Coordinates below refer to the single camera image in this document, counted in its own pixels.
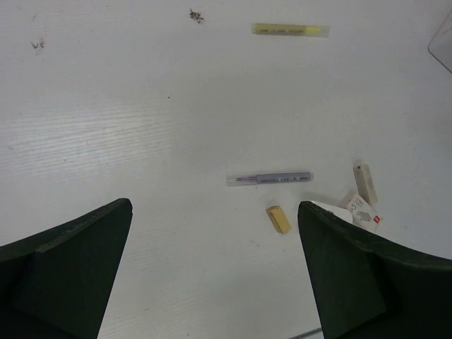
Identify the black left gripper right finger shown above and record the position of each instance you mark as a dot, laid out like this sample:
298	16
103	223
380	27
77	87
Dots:
366	286

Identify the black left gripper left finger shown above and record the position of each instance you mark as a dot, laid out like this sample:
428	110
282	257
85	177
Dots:
57	283

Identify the white staples box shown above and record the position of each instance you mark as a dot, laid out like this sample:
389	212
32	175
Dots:
363	215

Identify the grey white eraser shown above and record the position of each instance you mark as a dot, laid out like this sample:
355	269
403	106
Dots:
365	183

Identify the purple highlighter pen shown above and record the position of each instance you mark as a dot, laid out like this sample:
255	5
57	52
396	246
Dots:
269	178

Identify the yellow highlighter pen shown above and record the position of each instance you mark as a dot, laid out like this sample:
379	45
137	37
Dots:
290	30

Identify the yellow eraser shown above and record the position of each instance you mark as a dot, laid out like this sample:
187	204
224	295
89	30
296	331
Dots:
278	219

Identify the white divided container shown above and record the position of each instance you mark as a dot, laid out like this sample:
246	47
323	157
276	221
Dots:
440	46

